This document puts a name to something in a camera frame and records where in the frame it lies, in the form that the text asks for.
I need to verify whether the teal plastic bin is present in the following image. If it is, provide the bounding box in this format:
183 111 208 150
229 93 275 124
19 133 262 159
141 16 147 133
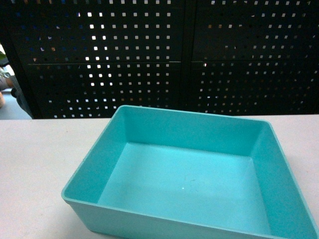
61 106 319 239

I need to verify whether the black perforated pegboard panel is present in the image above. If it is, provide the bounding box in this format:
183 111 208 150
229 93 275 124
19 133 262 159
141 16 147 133
0 0 319 119

